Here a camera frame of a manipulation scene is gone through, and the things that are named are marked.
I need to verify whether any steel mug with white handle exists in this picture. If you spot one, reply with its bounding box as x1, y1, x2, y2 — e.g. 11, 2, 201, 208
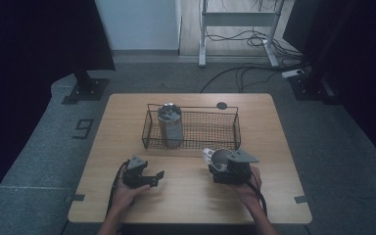
202, 147, 235, 174

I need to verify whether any person's right hand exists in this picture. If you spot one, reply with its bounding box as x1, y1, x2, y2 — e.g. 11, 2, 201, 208
226, 165, 263, 211

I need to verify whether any black curtain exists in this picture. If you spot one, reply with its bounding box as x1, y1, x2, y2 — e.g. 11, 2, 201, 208
0, 0, 117, 217
282, 0, 376, 174

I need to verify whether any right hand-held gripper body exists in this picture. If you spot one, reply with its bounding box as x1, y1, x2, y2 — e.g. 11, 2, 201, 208
221, 148, 260, 186

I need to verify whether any white desk frame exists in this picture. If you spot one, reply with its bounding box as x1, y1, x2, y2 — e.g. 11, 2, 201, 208
198, 0, 286, 69

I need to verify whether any black wire mesh basket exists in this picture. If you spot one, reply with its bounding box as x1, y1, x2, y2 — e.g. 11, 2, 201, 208
141, 102, 242, 152

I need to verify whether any grey tape marker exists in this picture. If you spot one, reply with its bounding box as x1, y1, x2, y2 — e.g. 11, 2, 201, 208
64, 193, 86, 204

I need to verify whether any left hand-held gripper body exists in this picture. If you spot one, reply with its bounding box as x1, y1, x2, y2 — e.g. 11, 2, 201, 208
121, 154, 149, 190

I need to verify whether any person's left hand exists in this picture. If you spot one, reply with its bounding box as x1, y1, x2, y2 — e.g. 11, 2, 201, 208
110, 177, 152, 215

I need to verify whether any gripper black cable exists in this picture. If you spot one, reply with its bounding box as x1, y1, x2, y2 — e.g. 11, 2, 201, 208
244, 180, 268, 217
105, 159, 131, 219

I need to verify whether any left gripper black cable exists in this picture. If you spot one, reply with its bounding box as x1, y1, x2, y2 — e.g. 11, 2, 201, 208
105, 159, 131, 219

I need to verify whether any steel tumbler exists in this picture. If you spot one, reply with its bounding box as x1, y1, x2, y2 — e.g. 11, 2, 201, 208
157, 102, 184, 150

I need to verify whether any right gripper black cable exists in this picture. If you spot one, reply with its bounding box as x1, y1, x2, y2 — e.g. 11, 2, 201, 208
244, 180, 268, 217

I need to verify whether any black stand base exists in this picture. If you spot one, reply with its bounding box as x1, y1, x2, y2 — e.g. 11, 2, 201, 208
288, 73, 342, 106
61, 70, 110, 106

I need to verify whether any white power strip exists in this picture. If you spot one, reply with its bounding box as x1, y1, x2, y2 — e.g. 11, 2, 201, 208
280, 68, 306, 79

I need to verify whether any tangle of black cables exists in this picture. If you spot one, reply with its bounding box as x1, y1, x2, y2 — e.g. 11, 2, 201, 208
205, 27, 306, 64

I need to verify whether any long black floor cable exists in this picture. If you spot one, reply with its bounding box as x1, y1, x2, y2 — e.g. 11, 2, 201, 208
199, 63, 309, 94

